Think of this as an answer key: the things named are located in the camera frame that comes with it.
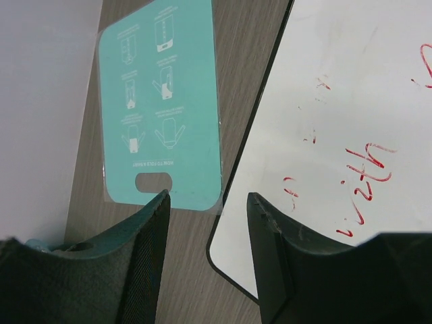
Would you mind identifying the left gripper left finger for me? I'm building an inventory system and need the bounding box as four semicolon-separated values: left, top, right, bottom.
1;190;171;323

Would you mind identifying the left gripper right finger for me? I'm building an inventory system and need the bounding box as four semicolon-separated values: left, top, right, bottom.
247;192;431;323

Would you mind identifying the white dry-erase board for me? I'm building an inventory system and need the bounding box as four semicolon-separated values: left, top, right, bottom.
207;1;431;300

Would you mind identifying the teal folding board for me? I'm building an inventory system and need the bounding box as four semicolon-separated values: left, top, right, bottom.
97;1;222;211

